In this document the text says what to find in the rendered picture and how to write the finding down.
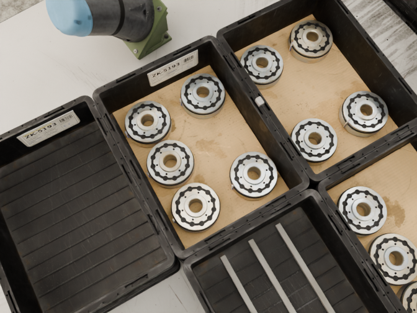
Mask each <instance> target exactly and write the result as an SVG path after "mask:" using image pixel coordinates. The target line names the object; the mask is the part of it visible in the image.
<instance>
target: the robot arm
mask: <svg viewBox="0 0 417 313"><path fill-rule="evenodd" d="M45 2H46V8H47V12H48V15H49V18H50V20H51V21H52V23H53V25H54V26H55V27H56V28H57V29H58V30H59V31H60V32H61V33H63V34H65V35H72V36H77V37H86V36H113V37H116V38H118V39H121V40H123V41H126V42H141V41H142V40H144V39H145V38H146V37H147V36H148V35H149V33H150V32H151V29H152V26H153V22H154V17H155V11H154V5H153V1H152V0H45Z"/></svg>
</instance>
